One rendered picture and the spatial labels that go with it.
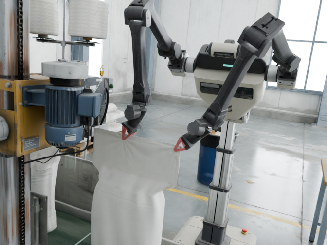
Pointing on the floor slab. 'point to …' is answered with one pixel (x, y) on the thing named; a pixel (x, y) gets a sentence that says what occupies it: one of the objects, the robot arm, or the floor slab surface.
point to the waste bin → (208, 156)
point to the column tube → (9, 13)
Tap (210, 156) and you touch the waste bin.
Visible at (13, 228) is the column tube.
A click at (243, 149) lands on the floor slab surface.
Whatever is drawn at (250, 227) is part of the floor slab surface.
